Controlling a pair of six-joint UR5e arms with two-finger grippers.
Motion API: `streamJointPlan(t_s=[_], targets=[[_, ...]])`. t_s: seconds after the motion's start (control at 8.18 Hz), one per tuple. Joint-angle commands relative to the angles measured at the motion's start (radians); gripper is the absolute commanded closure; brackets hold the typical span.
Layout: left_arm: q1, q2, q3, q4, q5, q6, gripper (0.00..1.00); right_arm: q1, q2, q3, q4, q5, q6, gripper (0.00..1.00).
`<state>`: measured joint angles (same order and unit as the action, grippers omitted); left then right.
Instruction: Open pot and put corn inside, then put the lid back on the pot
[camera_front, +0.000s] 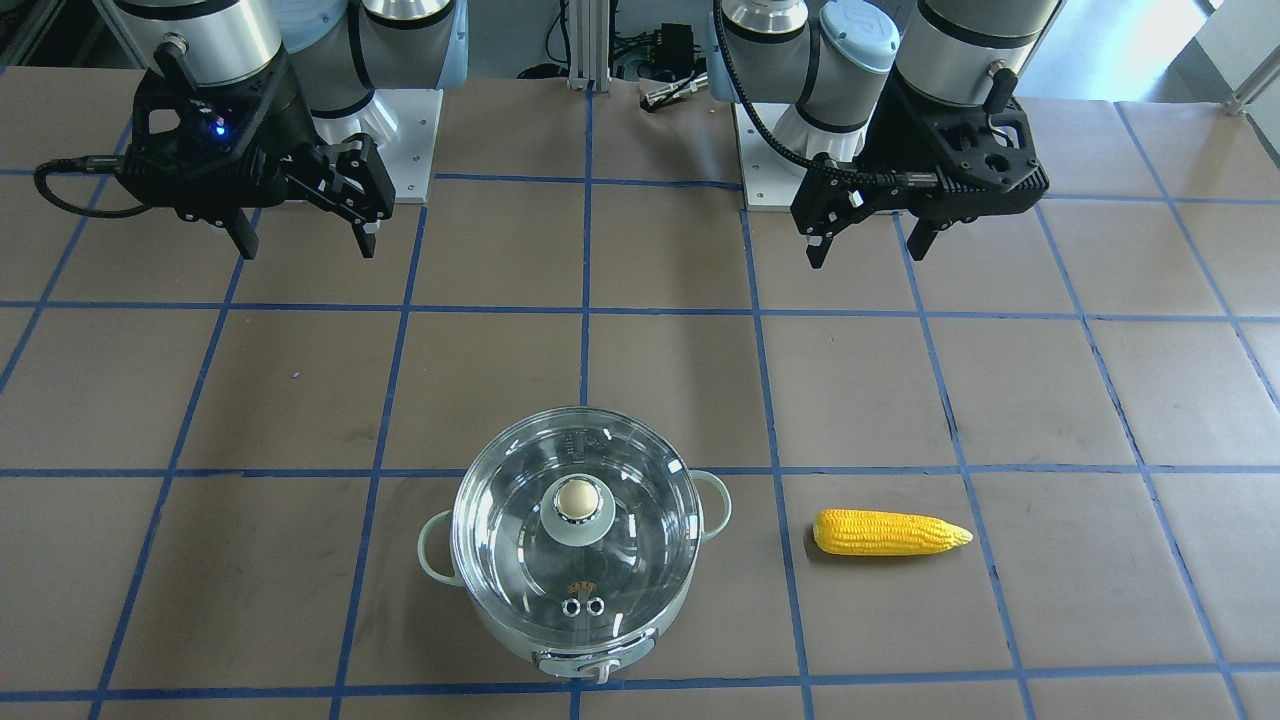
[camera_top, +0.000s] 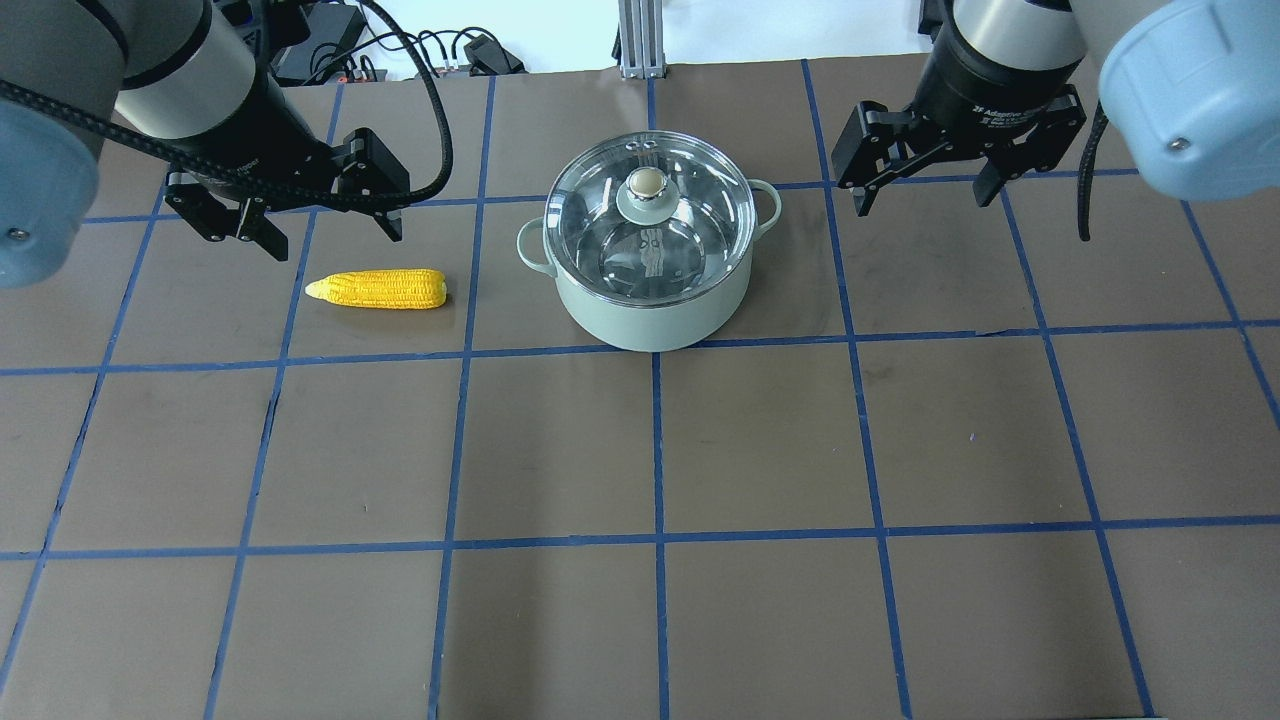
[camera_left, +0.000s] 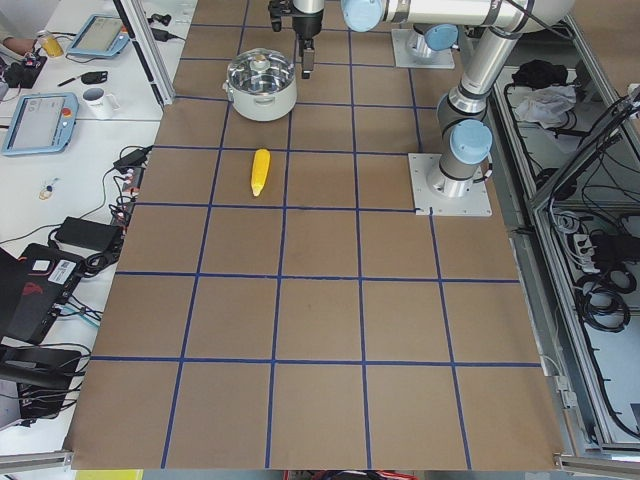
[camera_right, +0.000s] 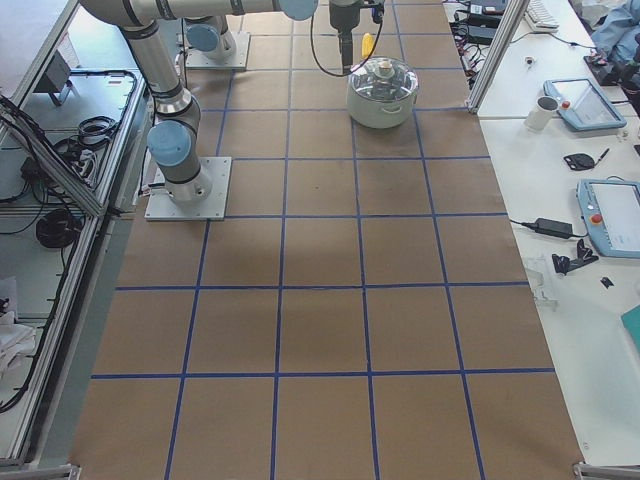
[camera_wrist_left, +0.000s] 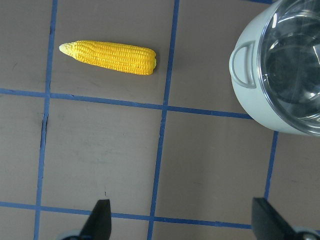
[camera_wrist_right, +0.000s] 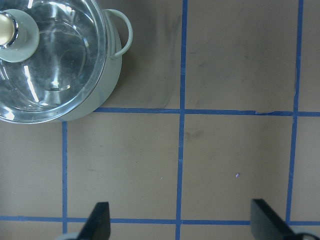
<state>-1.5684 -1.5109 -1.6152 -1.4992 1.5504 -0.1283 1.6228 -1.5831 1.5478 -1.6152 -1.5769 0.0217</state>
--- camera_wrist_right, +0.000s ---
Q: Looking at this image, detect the glass pot lid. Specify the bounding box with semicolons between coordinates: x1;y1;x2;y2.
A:
0;0;108;124

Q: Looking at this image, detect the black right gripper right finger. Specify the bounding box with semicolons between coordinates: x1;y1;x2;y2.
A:
250;199;295;240

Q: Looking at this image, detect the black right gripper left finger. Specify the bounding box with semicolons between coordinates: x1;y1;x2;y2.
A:
78;202;111;240

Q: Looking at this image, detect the pale green cooking pot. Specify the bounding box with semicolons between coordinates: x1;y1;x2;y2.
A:
0;8;134;123

